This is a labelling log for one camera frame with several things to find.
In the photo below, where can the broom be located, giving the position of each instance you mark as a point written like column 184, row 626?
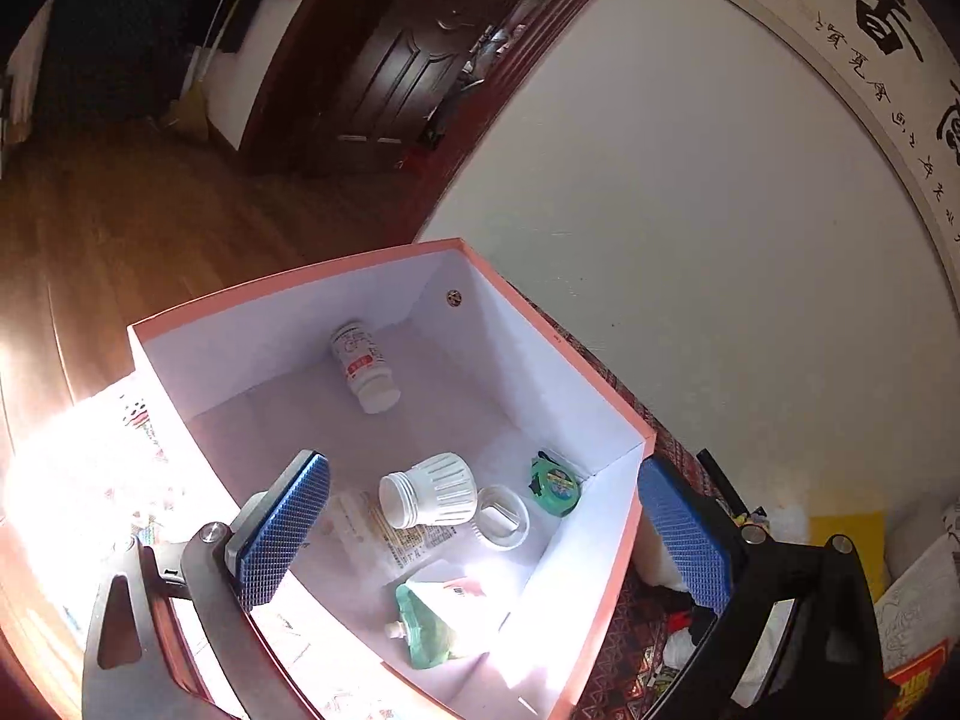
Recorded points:
column 199, row 90

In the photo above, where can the white ribbed jar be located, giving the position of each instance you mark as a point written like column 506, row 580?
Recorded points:
column 439, row 487

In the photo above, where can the white pink packet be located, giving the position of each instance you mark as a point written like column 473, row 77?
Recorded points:
column 480, row 607

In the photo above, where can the white printed paper leaflet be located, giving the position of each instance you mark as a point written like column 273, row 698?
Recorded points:
column 382, row 540

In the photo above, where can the yellow pillow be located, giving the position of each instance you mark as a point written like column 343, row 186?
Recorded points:
column 855, row 547

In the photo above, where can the green spout pouch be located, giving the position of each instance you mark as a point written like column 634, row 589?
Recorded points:
column 424, row 626

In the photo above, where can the white round lid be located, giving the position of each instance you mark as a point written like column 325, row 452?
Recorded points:
column 504, row 517

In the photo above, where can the orange cardboard box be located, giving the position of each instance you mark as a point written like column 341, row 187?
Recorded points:
column 525, row 360

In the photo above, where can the printed box lid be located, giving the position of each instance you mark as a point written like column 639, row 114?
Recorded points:
column 90, row 450

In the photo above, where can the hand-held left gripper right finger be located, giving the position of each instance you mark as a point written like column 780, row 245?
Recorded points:
column 682, row 532

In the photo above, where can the calligraphy wall scroll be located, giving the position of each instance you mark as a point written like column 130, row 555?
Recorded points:
column 862, row 37

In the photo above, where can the black selfie stick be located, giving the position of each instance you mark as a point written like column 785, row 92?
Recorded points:
column 724, row 480

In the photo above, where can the dark red wooden door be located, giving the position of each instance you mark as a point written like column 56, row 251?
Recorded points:
column 405, row 75

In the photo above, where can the white red-label pill bottle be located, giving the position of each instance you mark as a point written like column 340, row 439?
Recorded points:
column 364, row 367

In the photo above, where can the green round tape measure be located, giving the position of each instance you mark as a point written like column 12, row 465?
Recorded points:
column 556, row 484

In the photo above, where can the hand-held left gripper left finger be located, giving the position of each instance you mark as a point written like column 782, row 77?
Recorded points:
column 281, row 532

